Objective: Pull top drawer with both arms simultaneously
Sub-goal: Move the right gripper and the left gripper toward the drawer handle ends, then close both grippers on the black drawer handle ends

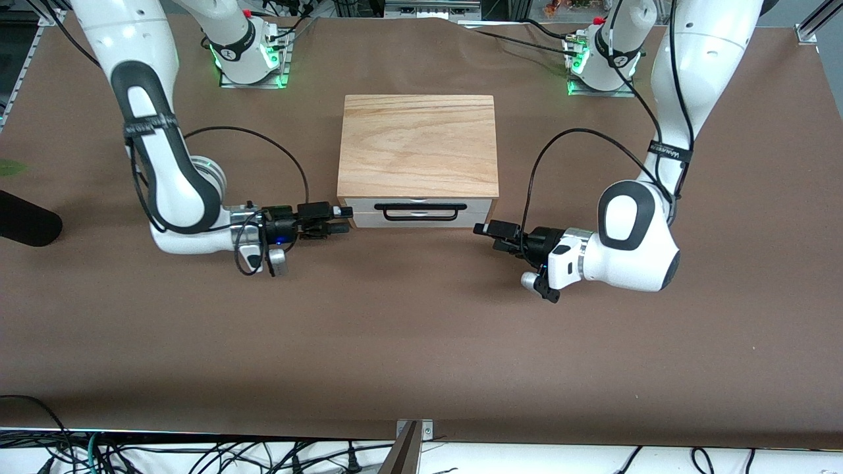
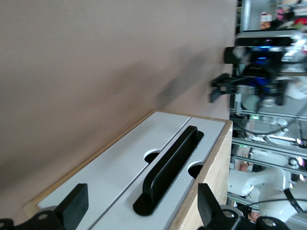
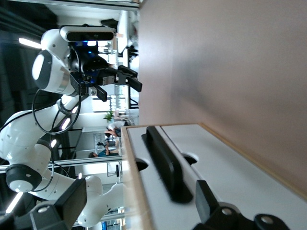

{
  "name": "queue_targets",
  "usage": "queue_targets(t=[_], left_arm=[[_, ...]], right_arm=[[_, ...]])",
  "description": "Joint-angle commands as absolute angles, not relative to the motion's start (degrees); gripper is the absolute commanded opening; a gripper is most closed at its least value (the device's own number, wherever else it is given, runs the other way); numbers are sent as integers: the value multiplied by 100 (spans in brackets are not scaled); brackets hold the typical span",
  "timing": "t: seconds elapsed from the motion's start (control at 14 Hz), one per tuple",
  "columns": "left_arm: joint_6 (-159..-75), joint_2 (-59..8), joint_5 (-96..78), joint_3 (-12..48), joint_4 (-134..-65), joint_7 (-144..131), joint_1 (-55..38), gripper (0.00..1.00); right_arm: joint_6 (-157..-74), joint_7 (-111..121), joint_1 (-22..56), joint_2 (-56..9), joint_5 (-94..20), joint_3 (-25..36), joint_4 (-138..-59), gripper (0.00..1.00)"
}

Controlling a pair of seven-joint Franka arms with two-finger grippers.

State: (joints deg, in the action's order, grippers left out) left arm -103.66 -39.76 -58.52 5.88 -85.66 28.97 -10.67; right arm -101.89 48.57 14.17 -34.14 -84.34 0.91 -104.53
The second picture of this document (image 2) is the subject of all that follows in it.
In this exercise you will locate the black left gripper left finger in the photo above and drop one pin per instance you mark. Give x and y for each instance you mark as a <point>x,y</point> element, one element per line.
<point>72,206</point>

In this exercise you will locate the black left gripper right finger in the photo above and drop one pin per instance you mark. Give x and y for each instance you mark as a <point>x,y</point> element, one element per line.
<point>207,206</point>

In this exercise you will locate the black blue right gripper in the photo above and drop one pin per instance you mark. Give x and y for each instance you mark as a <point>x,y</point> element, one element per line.
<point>259,72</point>

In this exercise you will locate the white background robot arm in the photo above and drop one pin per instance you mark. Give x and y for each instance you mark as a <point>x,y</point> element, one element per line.
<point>263,184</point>

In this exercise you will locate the light wooden drawer cabinet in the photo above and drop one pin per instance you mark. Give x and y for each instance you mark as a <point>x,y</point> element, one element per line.
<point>216,167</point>

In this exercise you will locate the black bar wrist camera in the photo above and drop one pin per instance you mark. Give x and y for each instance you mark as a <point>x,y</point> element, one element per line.
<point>263,40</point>

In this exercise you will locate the aluminium profile frame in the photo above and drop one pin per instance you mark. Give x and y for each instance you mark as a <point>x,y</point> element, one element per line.
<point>263,146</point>

